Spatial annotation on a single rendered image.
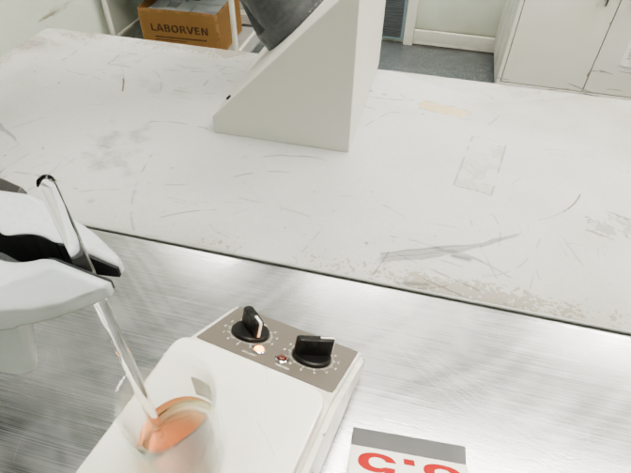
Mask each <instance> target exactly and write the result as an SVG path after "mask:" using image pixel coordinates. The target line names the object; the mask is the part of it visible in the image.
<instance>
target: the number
mask: <svg viewBox="0 0 631 473"><path fill-rule="evenodd" d="M352 473H466V471H465V468H463V467H457V466H452V465H443V464H437V463H432V462H426V461H422V460H416V459H411V458H406V457H401V456H395V455H390V454H385V453H380V452H374V451H370V450H360V449H354V454H353V465H352Z"/></svg>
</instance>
